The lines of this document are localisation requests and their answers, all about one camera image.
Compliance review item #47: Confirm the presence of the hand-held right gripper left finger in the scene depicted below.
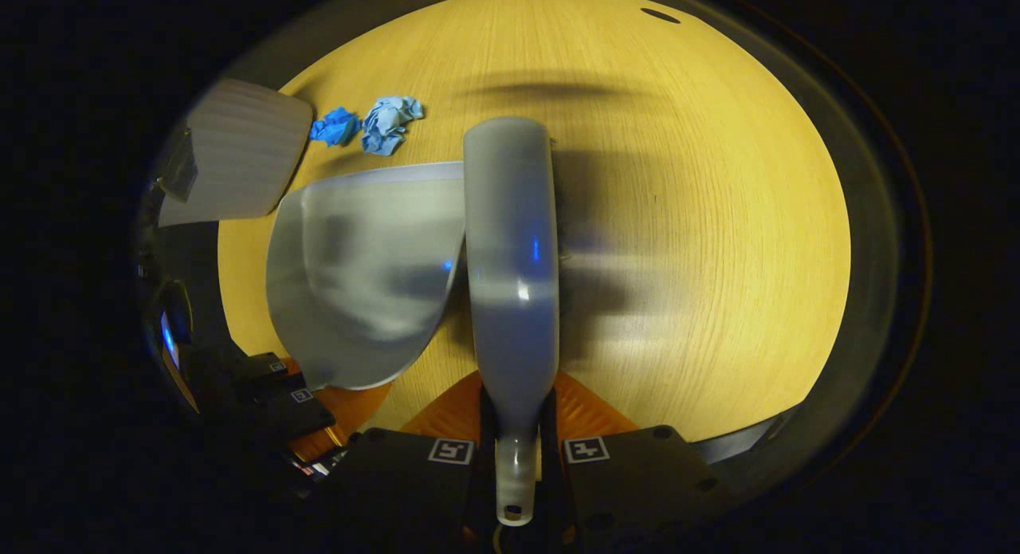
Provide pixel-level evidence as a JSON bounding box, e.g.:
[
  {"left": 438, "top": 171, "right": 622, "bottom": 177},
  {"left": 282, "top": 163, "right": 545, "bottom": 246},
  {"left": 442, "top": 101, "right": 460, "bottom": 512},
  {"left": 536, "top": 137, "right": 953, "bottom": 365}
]
[{"left": 339, "top": 371, "right": 499, "bottom": 551}]

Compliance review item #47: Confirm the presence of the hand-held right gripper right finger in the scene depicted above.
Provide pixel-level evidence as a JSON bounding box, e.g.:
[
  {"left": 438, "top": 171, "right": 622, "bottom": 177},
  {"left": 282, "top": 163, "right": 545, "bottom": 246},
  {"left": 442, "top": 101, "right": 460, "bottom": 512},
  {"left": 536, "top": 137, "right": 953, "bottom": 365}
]
[{"left": 540, "top": 371, "right": 726, "bottom": 548}]

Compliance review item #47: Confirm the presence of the white dustpan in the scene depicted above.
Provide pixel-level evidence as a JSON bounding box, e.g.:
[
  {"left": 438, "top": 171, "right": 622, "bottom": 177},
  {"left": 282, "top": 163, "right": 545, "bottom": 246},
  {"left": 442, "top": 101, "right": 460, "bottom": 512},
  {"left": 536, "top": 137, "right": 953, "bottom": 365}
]
[{"left": 265, "top": 161, "right": 468, "bottom": 392}]

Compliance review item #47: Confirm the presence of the grey ribbed garbage bin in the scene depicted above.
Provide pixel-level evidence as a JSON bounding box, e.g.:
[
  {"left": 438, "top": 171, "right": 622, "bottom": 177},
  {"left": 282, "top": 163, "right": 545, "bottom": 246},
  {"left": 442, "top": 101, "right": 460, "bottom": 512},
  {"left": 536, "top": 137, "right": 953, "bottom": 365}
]
[{"left": 157, "top": 78, "right": 314, "bottom": 228}]

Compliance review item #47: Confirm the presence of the small white broom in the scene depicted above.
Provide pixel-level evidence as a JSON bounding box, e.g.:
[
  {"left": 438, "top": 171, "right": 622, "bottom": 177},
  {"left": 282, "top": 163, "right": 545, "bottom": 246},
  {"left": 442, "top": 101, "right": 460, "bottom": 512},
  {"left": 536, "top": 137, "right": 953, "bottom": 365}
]
[{"left": 462, "top": 116, "right": 568, "bottom": 528}]

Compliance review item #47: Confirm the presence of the dark blue paper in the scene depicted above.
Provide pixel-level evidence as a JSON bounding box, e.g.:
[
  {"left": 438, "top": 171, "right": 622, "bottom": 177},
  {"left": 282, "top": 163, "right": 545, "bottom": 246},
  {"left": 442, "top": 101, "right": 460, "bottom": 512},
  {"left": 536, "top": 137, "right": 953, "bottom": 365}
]
[{"left": 309, "top": 106, "right": 362, "bottom": 147}]

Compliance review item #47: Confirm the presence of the light blue paper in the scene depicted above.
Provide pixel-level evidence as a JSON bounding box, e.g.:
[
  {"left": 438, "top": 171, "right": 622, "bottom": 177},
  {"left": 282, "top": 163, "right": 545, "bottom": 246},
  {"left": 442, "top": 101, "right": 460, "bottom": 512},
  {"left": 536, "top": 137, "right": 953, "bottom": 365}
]
[{"left": 361, "top": 96, "right": 426, "bottom": 157}]

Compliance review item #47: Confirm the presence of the wooden desktop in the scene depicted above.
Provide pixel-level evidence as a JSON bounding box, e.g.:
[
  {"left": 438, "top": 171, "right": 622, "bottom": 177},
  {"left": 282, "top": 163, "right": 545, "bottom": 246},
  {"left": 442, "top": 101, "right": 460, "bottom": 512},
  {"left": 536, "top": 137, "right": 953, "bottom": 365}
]
[{"left": 217, "top": 0, "right": 852, "bottom": 445}]

